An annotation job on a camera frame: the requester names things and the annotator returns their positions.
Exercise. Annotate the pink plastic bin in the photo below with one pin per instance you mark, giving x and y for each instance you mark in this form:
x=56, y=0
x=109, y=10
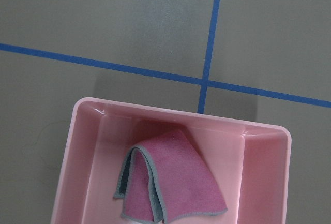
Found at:
x=249, y=160

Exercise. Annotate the magenta wiping cloth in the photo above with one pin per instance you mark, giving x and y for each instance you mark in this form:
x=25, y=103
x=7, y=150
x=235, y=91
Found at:
x=163, y=179

